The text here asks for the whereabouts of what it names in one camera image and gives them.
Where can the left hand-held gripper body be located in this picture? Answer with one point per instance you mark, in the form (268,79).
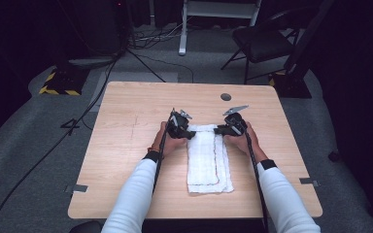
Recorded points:
(176,124)

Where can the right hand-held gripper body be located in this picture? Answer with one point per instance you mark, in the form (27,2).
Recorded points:
(235,122)

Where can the white towel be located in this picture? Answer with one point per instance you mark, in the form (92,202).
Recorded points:
(207,161)

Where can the person's left hand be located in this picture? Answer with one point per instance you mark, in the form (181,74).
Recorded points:
(168,144)

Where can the person's right hand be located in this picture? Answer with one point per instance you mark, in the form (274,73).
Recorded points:
(244,142)

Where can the grey round table grommet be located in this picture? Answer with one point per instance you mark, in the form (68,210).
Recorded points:
(225,96)

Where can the orange wristband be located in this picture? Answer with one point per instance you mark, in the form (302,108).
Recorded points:
(150,149)

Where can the black folding chair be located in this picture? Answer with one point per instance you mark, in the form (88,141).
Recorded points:
(262,42)

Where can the grey tape piece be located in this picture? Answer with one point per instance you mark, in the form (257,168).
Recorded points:
(79,188)
(308,181)

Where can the dark computer tower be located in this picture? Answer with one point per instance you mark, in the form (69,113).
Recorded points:
(105,26)

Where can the black round stool seat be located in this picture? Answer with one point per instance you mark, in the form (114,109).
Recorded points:
(85,227)

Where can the black yellow striped base plate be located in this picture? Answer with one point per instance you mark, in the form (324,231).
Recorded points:
(65,81)
(291,85)

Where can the black slanted stand post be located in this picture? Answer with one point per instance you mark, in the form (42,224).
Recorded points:
(307,35)

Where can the white desk frame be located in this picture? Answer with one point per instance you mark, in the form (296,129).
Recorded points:
(217,9)

